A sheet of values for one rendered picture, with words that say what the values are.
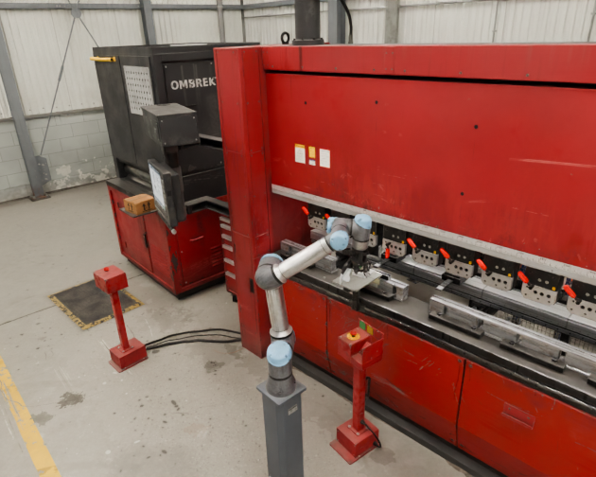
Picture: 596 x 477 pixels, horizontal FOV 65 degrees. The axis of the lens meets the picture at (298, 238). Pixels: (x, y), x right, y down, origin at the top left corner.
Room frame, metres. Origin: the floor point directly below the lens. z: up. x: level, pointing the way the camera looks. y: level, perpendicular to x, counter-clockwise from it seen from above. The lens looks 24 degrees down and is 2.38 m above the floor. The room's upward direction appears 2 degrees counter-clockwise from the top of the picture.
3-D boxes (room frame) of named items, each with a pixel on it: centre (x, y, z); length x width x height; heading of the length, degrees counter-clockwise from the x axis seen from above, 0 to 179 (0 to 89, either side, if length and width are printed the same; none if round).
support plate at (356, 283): (2.52, -0.35, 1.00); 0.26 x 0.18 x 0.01; 135
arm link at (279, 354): (1.85, 0.11, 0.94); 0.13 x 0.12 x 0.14; 174
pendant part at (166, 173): (3.06, 0.87, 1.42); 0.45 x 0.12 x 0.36; 27
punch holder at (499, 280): (2.07, -1.00, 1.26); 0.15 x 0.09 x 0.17; 45
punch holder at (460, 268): (2.21, -0.86, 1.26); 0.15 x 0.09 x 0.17; 45
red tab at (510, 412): (1.79, -1.07, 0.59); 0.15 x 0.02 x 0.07; 45
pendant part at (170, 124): (3.14, 0.82, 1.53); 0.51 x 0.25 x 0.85; 27
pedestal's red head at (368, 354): (2.20, -0.33, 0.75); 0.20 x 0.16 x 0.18; 35
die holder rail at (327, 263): (3.01, -0.07, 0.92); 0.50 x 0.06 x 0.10; 45
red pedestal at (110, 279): (3.10, 1.40, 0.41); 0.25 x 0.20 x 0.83; 135
